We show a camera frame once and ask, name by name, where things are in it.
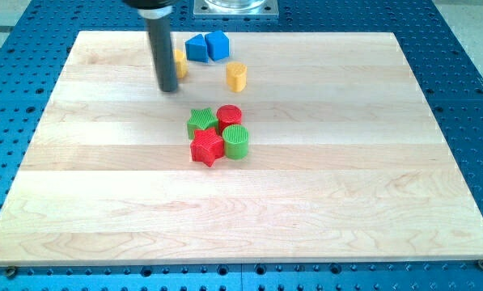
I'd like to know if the green star block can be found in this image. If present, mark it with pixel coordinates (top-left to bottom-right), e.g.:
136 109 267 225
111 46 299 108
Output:
187 108 218 140

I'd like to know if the red cylinder block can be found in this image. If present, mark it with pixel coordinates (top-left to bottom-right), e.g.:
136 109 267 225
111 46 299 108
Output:
216 104 243 134

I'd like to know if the red star block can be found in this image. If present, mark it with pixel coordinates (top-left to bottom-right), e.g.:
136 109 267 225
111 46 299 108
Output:
190 128 224 167

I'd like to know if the yellow hexagon block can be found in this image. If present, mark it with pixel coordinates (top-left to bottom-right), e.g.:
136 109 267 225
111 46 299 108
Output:
173 49 189 78

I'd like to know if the board corner screw left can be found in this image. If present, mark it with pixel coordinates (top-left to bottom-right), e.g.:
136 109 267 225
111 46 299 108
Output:
3 266 17 279

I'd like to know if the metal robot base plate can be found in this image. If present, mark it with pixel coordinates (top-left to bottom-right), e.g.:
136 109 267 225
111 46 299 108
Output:
193 0 279 19

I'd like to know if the wooden board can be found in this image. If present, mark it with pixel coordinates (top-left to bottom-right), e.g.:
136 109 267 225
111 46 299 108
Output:
0 31 483 267

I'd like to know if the green cylinder block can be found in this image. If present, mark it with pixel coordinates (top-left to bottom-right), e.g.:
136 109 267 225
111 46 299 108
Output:
222 124 249 159

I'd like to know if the blue triangle block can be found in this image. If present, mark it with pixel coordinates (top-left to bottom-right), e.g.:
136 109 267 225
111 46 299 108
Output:
184 34 209 63

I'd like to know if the yellow heart block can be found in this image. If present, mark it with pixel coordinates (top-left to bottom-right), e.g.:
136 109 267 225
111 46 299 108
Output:
226 61 248 92

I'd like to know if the blue cube block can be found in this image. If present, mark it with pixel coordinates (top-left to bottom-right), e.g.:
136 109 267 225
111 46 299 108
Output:
205 31 230 61

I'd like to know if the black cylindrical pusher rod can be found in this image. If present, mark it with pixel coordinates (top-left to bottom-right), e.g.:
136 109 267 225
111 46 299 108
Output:
138 6 178 92

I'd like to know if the black robot arm end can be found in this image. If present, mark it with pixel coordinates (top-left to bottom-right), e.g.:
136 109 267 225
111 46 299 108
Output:
122 0 179 10

